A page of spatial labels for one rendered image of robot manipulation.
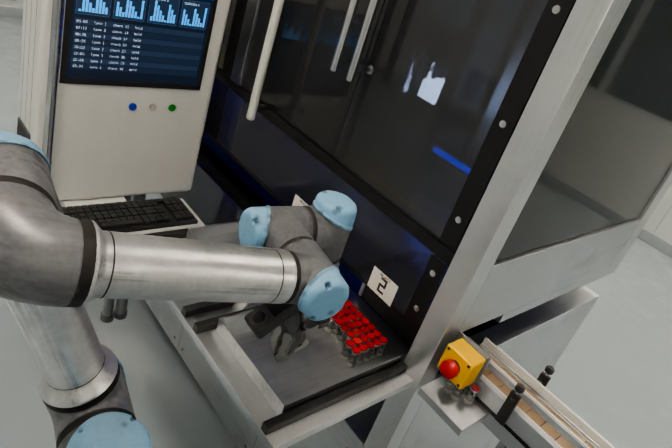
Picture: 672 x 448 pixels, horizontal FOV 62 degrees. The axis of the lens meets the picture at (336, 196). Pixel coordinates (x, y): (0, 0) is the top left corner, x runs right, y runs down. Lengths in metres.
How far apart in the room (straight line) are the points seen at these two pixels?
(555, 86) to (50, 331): 0.89
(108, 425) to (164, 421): 1.33
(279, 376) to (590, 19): 0.90
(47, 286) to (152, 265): 0.11
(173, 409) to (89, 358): 1.39
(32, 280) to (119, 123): 1.13
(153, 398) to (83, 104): 1.16
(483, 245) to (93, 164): 1.13
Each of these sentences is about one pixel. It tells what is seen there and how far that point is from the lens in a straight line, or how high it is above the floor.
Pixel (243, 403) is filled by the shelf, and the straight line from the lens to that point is 1.17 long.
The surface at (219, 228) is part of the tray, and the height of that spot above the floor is 0.90.
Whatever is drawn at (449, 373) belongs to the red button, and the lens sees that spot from 1.24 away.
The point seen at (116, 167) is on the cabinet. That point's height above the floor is 0.91.
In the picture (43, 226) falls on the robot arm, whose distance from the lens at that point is 0.63.
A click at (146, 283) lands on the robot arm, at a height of 1.34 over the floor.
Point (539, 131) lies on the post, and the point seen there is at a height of 1.52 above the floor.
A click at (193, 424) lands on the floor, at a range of 2.26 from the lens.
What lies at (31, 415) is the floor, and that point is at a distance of 2.27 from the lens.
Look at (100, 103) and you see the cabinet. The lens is 1.68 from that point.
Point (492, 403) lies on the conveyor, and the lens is 1.39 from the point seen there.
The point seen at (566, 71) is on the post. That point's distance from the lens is 1.06.
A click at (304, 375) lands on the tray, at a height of 0.88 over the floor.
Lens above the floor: 1.75
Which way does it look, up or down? 26 degrees down
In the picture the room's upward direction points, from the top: 19 degrees clockwise
